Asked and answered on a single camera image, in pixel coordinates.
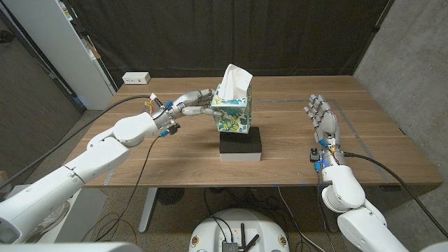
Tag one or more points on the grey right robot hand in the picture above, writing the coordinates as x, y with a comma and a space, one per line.
327, 122

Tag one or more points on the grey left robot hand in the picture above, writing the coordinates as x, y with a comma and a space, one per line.
185, 103

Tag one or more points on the teal floral tissue box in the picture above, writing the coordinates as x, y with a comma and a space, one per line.
234, 120

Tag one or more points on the white tissue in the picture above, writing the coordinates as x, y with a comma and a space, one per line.
234, 82

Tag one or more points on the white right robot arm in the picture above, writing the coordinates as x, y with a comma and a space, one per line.
344, 192

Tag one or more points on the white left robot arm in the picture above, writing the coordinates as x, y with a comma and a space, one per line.
70, 175

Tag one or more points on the black electronics box with antennas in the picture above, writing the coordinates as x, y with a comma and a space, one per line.
229, 246

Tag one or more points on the cardboard box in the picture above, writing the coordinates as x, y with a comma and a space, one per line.
3, 176

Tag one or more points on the blue left wrist connector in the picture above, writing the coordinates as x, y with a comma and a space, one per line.
163, 133

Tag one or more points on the blue wrist connector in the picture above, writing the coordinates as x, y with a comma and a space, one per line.
163, 133
318, 166

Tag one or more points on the blue right wrist connector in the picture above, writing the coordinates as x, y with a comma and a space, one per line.
318, 166

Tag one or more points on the white power strip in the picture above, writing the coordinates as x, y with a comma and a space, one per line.
136, 78

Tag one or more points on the black and white foam block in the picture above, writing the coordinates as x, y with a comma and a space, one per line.
241, 147

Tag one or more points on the round black floor fan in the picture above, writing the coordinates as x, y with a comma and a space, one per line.
170, 196

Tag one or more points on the black backdrop curtain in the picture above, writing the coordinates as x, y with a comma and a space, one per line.
280, 35

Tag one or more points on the grey table leg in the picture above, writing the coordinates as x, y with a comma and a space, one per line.
329, 224

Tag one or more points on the white table leg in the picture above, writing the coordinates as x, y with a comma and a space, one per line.
147, 213

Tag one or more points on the white robot torso base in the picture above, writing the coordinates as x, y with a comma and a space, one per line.
210, 231

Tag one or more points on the white cabinet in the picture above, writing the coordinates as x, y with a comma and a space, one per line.
52, 42

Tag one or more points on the grey sneaker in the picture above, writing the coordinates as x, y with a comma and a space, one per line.
56, 218

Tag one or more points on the small black left wrist camera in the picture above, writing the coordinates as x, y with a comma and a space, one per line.
174, 129

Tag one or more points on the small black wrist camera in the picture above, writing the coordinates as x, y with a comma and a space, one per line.
315, 154
174, 129

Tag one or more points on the small black right wrist camera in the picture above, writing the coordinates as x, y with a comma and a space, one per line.
315, 154

